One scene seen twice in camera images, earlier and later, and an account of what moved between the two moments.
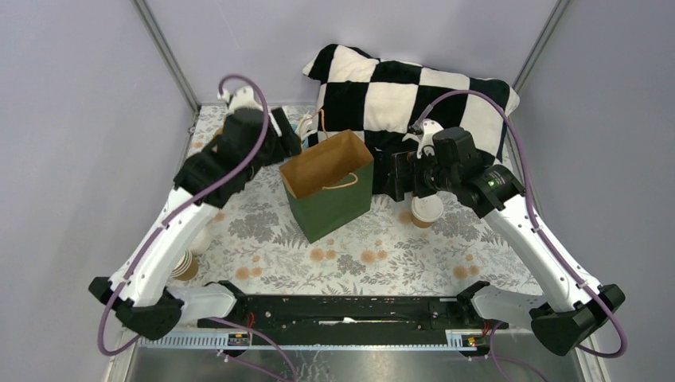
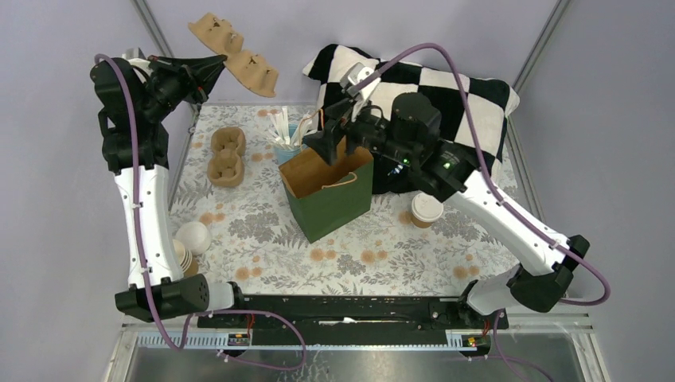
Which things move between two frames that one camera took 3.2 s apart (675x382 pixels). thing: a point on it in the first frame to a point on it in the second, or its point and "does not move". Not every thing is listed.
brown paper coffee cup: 420,223 does not move
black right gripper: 405,164 to 325,142
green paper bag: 331,185 does not move
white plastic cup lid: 427,209 does not move
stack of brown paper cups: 186,267 does not move
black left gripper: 287,143 to 203,70
